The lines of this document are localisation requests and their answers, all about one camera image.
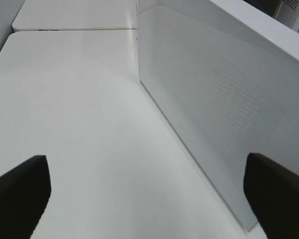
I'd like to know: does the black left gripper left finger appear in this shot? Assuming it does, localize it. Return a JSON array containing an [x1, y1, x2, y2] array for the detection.
[[0, 155, 51, 239]]

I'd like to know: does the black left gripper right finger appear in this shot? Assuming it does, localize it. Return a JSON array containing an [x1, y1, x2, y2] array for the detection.
[[243, 153, 299, 239]]

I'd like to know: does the white microwave door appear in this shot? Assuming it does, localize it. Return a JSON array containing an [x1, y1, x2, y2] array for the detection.
[[138, 0, 299, 230]]

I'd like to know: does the white microwave oven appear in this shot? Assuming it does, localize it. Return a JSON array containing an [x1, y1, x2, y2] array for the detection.
[[204, 0, 299, 64]]

